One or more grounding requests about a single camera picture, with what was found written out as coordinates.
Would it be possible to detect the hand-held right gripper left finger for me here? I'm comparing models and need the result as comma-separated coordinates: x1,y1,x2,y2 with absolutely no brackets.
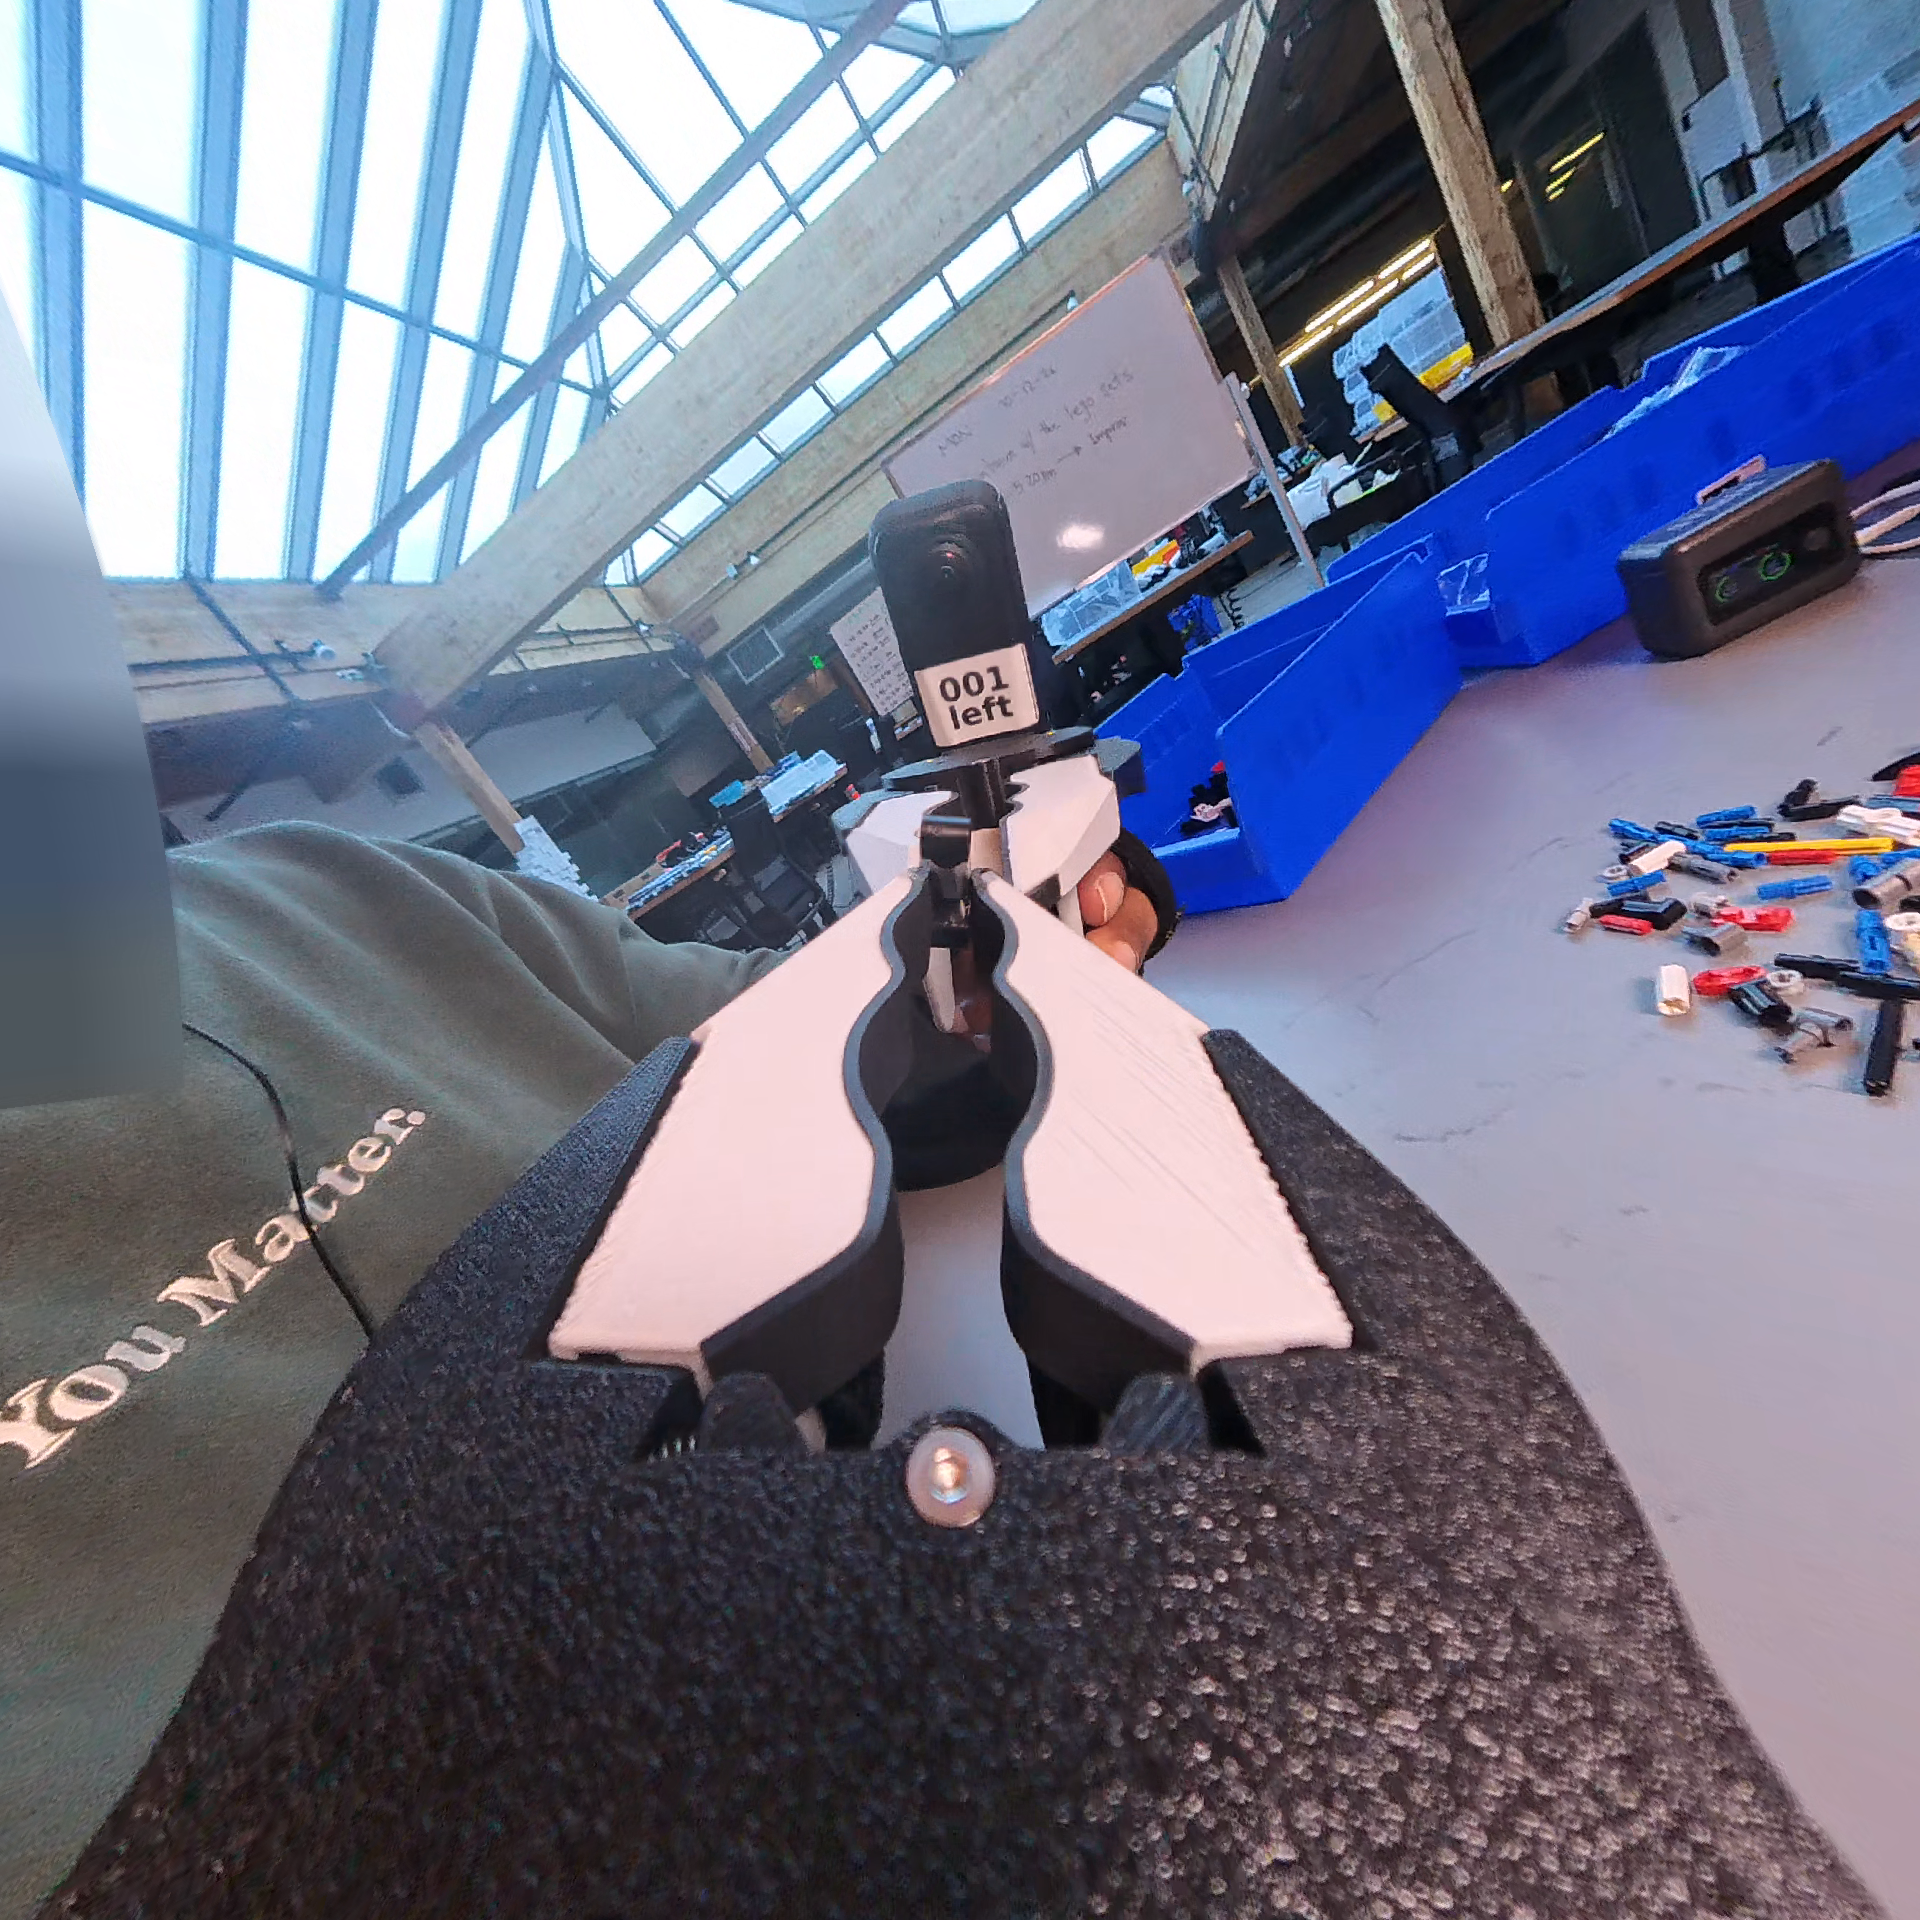
547,877,922,1447

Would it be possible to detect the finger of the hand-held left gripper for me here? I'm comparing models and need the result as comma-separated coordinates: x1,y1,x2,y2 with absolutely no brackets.
981,760,1124,933
842,795,934,905

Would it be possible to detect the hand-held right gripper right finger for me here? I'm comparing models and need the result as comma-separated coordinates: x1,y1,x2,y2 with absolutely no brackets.
972,877,1355,1447

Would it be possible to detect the person's left forearm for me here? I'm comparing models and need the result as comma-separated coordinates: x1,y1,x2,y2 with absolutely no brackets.
572,884,866,1082

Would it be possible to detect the grey desk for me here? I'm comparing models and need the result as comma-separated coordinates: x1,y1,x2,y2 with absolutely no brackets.
886,451,1920,1920

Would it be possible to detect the person's left hand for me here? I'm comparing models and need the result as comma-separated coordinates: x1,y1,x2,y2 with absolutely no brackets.
1072,838,1181,977

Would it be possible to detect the printed paper chart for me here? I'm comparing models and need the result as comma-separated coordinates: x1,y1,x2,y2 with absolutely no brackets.
830,585,922,721

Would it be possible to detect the whiteboard on stand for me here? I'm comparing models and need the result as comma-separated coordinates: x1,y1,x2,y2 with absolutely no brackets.
882,252,1328,601

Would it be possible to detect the black earphone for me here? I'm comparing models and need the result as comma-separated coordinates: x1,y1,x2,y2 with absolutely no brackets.
180,1021,375,1337

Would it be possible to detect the pile of small building pieces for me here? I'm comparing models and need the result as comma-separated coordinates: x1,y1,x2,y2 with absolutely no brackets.
1560,766,1920,1100

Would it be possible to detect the small black camera device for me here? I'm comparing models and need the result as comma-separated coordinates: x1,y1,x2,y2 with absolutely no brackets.
1615,462,1863,664

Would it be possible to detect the wooden support post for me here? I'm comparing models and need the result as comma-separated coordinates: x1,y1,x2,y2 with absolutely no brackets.
1371,0,1547,352

